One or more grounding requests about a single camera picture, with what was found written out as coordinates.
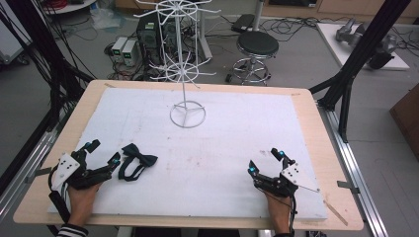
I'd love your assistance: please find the round white table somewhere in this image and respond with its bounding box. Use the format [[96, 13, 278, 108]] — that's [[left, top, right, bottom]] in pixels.
[[42, 0, 98, 16]]

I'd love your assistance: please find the black round stool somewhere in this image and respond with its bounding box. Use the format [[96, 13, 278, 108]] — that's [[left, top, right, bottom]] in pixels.
[[224, 30, 281, 87]]

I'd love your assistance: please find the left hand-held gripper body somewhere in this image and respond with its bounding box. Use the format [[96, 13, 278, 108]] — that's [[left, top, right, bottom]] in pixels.
[[48, 148, 115, 196]]

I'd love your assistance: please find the hand-held gripper black cable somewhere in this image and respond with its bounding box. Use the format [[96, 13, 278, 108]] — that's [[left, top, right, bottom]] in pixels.
[[47, 166, 72, 225], [256, 187, 298, 237]]

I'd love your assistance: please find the aluminium rail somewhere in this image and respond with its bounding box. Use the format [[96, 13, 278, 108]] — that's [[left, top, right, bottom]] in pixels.
[[316, 101, 390, 237], [0, 110, 74, 215]]

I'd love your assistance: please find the white bench power supply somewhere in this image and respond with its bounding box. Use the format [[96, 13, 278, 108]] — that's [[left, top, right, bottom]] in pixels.
[[110, 36, 128, 63], [121, 39, 138, 67]]

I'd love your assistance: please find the white foam mat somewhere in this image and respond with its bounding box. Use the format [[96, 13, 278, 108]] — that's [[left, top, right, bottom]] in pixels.
[[46, 86, 329, 222]]

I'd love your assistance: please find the grey metal bracket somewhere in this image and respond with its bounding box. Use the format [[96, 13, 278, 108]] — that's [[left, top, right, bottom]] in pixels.
[[336, 180, 362, 196], [25, 166, 53, 185]]

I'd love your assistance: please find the clear plastic bag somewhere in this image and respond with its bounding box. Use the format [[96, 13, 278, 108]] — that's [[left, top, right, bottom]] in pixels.
[[89, 7, 127, 33]]

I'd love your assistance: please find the person's right hand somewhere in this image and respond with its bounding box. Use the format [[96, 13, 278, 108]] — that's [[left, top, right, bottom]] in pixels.
[[264, 191, 293, 235]]

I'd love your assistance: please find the grey metal table leg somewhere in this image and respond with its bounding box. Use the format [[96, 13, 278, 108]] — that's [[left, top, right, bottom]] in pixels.
[[197, 0, 213, 61]]

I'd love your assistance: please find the person's left hand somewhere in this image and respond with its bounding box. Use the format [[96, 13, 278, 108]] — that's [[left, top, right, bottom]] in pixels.
[[66, 182, 103, 228]]

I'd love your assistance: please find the black computer tower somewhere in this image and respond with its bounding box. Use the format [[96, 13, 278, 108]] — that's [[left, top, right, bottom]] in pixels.
[[135, 13, 163, 78]]

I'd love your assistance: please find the black bow tie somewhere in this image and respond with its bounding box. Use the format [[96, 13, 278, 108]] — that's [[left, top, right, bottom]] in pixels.
[[118, 142, 159, 183]]

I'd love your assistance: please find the white floor board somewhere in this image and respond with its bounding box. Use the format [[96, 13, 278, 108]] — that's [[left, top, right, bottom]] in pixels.
[[315, 22, 411, 71]]

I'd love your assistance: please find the black metal frame stand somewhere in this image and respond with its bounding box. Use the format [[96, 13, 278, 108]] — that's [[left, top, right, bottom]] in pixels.
[[308, 0, 413, 144], [0, 0, 97, 133]]

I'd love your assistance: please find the brown wooden cabinet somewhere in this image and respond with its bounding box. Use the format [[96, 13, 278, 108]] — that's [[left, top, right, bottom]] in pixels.
[[388, 82, 419, 153]]

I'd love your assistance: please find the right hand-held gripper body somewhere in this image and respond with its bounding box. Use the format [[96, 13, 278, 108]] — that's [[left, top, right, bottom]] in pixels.
[[252, 162, 312, 199]]

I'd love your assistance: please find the black flat box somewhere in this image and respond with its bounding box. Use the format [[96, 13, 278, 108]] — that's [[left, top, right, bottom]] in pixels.
[[230, 13, 256, 34]]

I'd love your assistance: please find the white wire display rack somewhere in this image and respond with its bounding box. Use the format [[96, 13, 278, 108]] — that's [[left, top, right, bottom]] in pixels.
[[132, 0, 222, 129]]

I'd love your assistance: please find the left hand-held gripper black cable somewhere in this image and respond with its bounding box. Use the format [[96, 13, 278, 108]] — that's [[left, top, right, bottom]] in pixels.
[[47, 166, 72, 225]]

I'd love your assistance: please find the thin wooden stick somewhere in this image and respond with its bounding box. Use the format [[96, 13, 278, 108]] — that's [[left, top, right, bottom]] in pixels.
[[323, 199, 350, 227]]

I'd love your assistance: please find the right hand-held gripper black cable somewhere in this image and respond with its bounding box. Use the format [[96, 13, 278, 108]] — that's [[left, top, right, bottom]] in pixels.
[[256, 187, 298, 237]]

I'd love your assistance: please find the tangle of black floor cables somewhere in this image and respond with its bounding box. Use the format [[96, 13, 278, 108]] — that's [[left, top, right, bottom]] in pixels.
[[210, 14, 419, 58]]

